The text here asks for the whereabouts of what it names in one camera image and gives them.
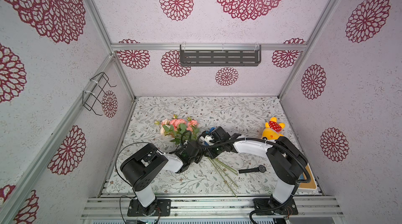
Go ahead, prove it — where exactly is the blue tape dispenser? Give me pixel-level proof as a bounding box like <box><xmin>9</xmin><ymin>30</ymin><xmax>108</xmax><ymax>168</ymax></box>
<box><xmin>207</xmin><ymin>127</ymin><xmax>216</xmax><ymax>136</ymax></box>

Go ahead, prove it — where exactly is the pink artificial flower bouquet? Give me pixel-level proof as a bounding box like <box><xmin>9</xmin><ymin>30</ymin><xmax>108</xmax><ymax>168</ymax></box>
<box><xmin>152</xmin><ymin>117</ymin><xmax>239</xmax><ymax>196</ymax></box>

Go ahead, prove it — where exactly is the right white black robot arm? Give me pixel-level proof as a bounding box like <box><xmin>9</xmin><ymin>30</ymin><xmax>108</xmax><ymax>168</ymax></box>
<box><xmin>197</xmin><ymin>127</ymin><xmax>312</xmax><ymax>204</ymax></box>

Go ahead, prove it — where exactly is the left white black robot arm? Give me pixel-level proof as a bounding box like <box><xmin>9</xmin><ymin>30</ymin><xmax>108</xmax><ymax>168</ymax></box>
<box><xmin>120</xmin><ymin>141</ymin><xmax>204</xmax><ymax>208</ymax></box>

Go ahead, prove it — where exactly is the black wristwatch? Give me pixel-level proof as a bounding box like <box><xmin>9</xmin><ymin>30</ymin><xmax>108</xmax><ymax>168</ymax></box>
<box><xmin>238</xmin><ymin>165</ymin><xmax>267</xmax><ymax>174</ymax></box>

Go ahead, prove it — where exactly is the yellow plush toy red hat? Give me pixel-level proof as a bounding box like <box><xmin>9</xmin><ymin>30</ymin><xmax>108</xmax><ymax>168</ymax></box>
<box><xmin>262</xmin><ymin>117</ymin><xmax>286</xmax><ymax>140</ymax></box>

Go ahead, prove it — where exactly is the wooden lid tissue box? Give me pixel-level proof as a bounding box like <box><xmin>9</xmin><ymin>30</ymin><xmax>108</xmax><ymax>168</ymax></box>
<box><xmin>298</xmin><ymin>164</ymin><xmax>318</xmax><ymax>193</ymax></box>

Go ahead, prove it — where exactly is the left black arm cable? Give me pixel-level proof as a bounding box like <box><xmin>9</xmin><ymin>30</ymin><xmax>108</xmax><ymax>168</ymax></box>
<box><xmin>114</xmin><ymin>130</ymin><xmax>193</xmax><ymax>224</ymax></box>

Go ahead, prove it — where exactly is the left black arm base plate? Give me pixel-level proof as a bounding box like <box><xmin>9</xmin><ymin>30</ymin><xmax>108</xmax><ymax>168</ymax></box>
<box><xmin>127</xmin><ymin>199</ymin><xmax>171</xmax><ymax>217</ymax></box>

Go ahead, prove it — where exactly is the grey wall shelf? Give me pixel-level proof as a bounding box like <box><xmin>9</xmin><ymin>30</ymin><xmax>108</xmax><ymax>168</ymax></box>
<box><xmin>179</xmin><ymin>45</ymin><xmax>262</xmax><ymax>67</ymax></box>

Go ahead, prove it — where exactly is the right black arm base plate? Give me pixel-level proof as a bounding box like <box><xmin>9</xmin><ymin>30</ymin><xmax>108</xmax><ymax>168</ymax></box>
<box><xmin>253</xmin><ymin>197</ymin><xmax>298</xmax><ymax>216</ymax></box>

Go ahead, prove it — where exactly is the right black corrugated cable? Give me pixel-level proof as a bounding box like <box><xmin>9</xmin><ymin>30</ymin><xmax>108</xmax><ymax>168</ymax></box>
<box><xmin>197</xmin><ymin>131</ymin><xmax>312</xmax><ymax>224</ymax></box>

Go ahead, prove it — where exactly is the black wire wall rack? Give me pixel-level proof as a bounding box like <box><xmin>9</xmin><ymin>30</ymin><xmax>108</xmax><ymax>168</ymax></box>
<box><xmin>81</xmin><ymin>72</ymin><xmax>118</xmax><ymax>118</ymax></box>

